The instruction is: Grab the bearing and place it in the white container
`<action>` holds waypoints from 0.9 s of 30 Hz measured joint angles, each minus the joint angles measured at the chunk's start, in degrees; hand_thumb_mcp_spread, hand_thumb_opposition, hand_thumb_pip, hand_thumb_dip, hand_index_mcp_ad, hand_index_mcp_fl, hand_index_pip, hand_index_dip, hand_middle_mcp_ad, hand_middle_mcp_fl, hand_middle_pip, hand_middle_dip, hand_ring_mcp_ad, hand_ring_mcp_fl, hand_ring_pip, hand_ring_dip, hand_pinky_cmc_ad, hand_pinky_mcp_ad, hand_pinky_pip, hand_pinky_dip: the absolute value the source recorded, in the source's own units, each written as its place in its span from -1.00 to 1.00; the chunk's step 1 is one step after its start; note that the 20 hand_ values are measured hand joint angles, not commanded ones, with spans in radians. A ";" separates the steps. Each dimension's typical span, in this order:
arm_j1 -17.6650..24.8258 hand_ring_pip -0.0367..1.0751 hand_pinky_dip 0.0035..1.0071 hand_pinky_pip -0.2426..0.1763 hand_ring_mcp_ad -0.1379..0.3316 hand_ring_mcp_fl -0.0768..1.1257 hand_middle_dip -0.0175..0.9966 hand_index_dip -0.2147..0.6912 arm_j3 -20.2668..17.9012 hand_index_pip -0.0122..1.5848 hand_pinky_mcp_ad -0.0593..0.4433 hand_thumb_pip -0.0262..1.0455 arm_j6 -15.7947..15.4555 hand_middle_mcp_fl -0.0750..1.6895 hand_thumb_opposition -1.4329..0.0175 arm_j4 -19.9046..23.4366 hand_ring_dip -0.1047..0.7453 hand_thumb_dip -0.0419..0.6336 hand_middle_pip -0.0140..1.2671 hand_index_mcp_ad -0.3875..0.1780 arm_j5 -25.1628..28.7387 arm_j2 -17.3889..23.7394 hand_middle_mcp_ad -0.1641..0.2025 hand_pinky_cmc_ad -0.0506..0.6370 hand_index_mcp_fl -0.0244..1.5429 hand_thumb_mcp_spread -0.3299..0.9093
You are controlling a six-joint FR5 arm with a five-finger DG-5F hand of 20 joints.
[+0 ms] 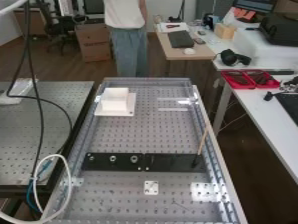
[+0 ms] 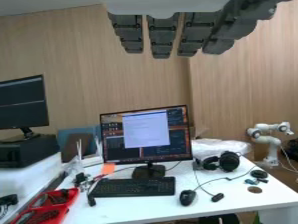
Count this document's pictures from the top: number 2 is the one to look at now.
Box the orange sticky note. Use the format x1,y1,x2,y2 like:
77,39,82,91
99,162,117,176

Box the black keyboard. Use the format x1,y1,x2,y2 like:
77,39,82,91
89,176,176,199

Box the black headphones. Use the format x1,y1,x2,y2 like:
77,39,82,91
192,150,242,173

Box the small black device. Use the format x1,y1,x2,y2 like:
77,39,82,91
86,194,98,207

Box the black case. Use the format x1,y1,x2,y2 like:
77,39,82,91
0,132,61,169

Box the small white jointed device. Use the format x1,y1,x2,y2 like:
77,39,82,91
244,121,295,168

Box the white desk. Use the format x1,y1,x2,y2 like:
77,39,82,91
55,153,298,224

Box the black computer mouse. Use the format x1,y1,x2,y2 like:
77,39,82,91
178,189,198,207

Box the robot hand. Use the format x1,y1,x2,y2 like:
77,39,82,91
99,0,295,60

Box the white foam block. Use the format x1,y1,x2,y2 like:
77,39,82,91
0,151,63,198

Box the small black oval object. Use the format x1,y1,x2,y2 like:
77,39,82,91
210,192,226,203

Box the clear plastic bag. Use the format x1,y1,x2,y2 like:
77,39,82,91
190,137,252,162

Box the computer monitor with white window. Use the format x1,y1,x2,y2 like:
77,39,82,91
98,104,194,180

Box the red tray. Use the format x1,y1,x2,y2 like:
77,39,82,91
30,187,81,211
9,205,71,224

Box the dark computer monitor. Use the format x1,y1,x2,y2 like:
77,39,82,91
0,74,50,140

